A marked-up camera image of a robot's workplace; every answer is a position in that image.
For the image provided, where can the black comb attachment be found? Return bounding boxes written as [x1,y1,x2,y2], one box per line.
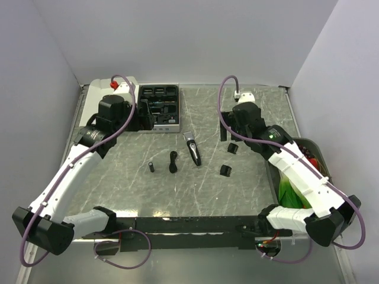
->
[227,143,239,154]
[220,164,232,177]

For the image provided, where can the white hair clipper kit box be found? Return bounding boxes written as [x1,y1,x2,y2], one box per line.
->
[79,76,180,133]

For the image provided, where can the small black cylinder battery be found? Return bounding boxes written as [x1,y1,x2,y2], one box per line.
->
[149,162,155,173]

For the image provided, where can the black silver hair clipper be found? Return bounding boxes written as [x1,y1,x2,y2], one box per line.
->
[183,131,201,166]

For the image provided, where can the black charging cable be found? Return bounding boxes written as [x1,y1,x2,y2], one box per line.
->
[168,150,179,174]

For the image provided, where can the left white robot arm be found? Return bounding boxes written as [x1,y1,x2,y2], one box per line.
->
[12,95,155,256]

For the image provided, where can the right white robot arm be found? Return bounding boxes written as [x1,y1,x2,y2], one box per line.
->
[219,92,362,247]

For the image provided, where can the fake dark grapes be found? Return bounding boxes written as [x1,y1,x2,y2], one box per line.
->
[298,145,314,159]

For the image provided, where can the fake green lettuce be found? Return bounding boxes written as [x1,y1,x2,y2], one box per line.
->
[278,174,311,209]

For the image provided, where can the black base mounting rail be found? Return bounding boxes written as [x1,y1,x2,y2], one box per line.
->
[83,216,292,251]

